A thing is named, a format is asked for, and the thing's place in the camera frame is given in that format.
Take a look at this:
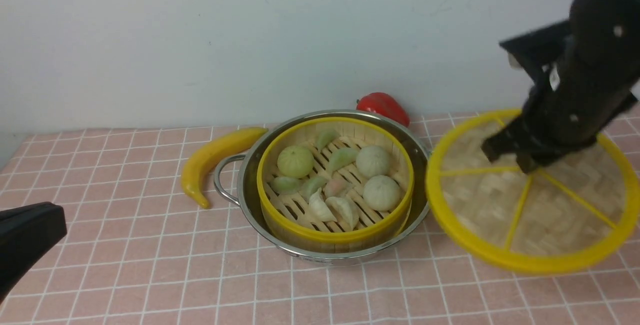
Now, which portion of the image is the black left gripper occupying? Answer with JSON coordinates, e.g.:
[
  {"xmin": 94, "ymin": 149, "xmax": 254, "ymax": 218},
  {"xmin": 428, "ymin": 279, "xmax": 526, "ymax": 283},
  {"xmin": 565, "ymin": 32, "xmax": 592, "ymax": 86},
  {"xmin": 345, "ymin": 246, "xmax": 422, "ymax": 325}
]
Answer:
[{"xmin": 0, "ymin": 202, "xmax": 67, "ymax": 302}]

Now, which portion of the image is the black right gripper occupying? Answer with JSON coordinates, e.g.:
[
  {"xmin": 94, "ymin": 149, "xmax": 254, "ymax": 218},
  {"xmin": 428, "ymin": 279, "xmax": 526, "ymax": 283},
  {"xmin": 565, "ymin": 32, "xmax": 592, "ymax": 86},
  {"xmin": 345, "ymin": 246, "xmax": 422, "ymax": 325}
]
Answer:
[{"xmin": 481, "ymin": 0, "xmax": 640, "ymax": 174}]

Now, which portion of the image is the yellow woven steamer lid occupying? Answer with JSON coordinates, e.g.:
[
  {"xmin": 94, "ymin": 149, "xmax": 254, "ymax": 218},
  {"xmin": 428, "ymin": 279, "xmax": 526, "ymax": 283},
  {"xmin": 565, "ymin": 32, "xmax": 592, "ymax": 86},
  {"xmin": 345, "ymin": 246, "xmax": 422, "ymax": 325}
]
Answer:
[{"xmin": 425, "ymin": 109, "xmax": 639, "ymax": 275}]

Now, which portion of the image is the yellow bamboo steamer basket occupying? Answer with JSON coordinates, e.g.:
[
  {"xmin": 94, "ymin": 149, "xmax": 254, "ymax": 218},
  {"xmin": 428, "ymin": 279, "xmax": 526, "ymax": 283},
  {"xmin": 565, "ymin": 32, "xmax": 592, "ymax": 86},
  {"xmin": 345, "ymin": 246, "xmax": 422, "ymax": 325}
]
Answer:
[{"xmin": 257, "ymin": 117, "xmax": 415, "ymax": 254}]

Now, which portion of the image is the stainless steel pot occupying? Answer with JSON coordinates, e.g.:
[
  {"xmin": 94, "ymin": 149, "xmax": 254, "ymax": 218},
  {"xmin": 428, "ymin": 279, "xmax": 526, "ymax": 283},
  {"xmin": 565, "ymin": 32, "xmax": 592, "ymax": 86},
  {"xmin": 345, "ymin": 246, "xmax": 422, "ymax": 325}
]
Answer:
[{"xmin": 213, "ymin": 110, "xmax": 432, "ymax": 267}]

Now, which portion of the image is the pink checkered tablecloth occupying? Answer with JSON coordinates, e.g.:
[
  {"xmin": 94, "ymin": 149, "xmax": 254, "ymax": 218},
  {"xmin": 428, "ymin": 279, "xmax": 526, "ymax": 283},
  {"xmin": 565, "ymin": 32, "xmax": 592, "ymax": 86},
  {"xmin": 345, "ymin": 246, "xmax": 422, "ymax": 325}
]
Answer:
[{"xmin": 0, "ymin": 125, "xmax": 639, "ymax": 325}]

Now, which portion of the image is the red toy bell pepper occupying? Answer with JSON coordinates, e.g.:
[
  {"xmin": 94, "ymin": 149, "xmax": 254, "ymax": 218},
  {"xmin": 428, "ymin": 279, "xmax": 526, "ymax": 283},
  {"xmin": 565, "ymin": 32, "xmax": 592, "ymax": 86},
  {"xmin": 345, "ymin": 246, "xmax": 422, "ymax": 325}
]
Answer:
[{"xmin": 356, "ymin": 92, "xmax": 410, "ymax": 128}]

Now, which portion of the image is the white bun lower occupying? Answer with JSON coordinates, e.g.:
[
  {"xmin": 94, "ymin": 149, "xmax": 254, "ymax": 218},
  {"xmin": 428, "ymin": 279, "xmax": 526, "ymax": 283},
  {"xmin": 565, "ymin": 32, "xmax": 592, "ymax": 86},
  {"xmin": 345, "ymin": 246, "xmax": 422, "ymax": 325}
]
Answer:
[{"xmin": 362, "ymin": 175, "xmax": 403, "ymax": 213}]

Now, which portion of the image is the white bun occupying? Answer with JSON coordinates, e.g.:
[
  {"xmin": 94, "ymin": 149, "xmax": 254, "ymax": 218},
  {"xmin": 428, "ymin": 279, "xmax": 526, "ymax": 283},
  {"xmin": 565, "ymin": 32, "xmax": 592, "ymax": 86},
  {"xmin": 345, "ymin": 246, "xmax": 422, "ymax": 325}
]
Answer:
[
  {"xmin": 362, "ymin": 175, "xmax": 403, "ymax": 213},
  {"xmin": 355, "ymin": 145, "xmax": 392, "ymax": 179}
]

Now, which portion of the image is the white bun upper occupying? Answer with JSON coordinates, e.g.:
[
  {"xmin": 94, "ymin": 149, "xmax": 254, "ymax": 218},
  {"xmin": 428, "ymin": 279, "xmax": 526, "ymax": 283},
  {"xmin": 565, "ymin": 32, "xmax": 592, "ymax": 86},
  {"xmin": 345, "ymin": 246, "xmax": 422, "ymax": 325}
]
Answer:
[{"xmin": 355, "ymin": 145, "xmax": 392, "ymax": 179}]

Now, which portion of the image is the yellow toy banana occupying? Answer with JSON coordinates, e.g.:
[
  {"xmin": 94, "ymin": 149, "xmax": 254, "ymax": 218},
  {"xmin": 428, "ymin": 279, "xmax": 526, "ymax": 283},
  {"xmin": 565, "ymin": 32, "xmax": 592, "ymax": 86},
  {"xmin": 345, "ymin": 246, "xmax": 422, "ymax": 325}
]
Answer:
[{"xmin": 180, "ymin": 127, "xmax": 268, "ymax": 209}]

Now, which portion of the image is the green dumpling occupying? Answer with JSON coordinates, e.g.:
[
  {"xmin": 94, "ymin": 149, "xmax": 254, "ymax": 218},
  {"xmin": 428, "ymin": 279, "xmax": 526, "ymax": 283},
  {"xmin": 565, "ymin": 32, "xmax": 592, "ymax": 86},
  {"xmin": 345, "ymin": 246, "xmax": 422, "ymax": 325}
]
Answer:
[
  {"xmin": 326, "ymin": 147, "xmax": 360, "ymax": 177},
  {"xmin": 299, "ymin": 175, "xmax": 329, "ymax": 202},
  {"xmin": 315, "ymin": 128, "xmax": 340, "ymax": 152},
  {"xmin": 269, "ymin": 175, "xmax": 303, "ymax": 195}
]

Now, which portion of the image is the white dumpling right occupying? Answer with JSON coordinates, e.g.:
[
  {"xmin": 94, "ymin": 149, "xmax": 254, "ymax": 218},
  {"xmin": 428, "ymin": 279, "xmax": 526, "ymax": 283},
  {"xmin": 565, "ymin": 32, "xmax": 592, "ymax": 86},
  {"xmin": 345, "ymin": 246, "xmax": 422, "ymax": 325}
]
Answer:
[{"xmin": 326, "ymin": 196, "xmax": 360, "ymax": 231}]

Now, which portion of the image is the white dumpling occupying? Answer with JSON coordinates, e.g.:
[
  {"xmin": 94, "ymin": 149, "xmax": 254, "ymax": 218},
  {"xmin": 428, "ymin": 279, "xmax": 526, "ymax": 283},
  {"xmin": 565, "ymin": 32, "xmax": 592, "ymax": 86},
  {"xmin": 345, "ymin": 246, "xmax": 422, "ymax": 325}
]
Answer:
[
  {"xmin": 307, "ymin": 188, "xmax": 338, "ymax": 223},
  {"xmin": 326, "ymin": 196, "xmax": 360, "ymax": 231}
]

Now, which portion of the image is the pink dumpling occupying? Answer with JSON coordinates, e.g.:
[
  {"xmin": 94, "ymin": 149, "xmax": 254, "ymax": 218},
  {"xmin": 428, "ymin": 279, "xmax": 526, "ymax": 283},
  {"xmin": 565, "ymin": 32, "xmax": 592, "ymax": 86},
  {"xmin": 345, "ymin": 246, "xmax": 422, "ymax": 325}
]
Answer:
[{"xmin": 323, "ymin": 178, "xmax": 353, "ymax": 199}]

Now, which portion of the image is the green dumpling top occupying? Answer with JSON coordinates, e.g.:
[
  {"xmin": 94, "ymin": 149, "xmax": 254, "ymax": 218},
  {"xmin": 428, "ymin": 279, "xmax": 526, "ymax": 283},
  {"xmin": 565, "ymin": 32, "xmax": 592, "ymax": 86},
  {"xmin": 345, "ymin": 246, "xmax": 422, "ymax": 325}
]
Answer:
[{"xmin": 315, "ymin": 128, "xmax": 340, "ymax": 152}]

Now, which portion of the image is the white dumpling left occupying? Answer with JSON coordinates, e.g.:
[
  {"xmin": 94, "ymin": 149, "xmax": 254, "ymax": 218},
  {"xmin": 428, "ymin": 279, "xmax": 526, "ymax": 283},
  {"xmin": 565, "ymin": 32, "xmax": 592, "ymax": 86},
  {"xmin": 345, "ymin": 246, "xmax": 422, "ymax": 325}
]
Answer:
[{"xmin": 307, "ymin": 188, "xmax": 338, "ymax": 223}]

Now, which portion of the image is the green dumpling lower middle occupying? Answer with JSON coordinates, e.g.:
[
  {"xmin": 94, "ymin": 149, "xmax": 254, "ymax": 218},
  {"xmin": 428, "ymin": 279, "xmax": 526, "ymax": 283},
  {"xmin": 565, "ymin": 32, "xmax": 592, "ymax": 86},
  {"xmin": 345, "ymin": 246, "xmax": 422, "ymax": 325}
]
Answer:
[{"xmin": 299, "ymin": 175, "xmax": 329, "ymax": 202}]

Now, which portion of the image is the green bun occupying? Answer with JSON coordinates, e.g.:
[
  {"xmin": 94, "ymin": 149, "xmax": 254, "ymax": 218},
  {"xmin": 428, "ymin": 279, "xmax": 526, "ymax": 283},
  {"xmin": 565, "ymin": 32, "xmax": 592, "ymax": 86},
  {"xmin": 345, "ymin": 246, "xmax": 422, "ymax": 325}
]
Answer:
[{"xmin": 276, "ymin": 145, "xmax": 314, "ymax": 179}]

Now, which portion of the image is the green dumpling left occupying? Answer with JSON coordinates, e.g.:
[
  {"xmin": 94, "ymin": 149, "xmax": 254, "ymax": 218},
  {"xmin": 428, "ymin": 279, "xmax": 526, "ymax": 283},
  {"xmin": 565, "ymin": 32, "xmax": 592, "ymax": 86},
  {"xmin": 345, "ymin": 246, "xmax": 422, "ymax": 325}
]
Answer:
[{"xmin": 269, "ymin": 175, "xmax": 303, "ymax": 195}]

